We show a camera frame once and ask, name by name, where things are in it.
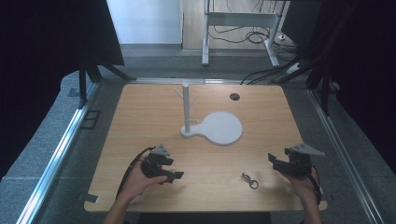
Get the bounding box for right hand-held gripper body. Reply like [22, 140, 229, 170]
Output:
[284, 142, 326, 179]

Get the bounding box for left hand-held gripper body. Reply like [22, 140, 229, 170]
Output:
[140, 144, 172, 180]

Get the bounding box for metal key ring with clasp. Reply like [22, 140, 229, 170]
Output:
[240, 172, 260, 190]

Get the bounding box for white peg stand with round base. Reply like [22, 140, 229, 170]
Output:
[173, 81, 244, 147]

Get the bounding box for person's left hand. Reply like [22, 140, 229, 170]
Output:
[121, 159, 169, 201]

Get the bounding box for person's right hand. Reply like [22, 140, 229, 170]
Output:
[279, 169, 321, 207]

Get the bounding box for black tape strip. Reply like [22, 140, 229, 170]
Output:
[77, 192, 101, 203]

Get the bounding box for black metal stand legs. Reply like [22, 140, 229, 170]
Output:
[306, 55, 332, 117]
[78, 60, 137, 109]

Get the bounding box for white power strip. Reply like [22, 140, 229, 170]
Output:
[285, 62, 303, 76]

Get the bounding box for black curtain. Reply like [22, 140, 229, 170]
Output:
[306, 0, 396, 175]
[0, 0, 125, 180]

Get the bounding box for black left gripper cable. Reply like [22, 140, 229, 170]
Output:
[115, 146, 156, 200]

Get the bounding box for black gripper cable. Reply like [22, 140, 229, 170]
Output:
[115, 146, 156, 200]
[306, 164, 323, 206]

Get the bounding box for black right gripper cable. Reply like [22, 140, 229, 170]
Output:
[306, 164, 323, 206]

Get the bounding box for aluminium floor rail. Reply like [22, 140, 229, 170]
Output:
[16, 82, 100, 224]
[307, 88, 386, 224]
[127, 77, 246, 86]

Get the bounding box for black floor cables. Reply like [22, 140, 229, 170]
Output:
[207, 0, 312, 86]

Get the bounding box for white metal desk frame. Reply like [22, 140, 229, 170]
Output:
[201, 0, 287, 68]

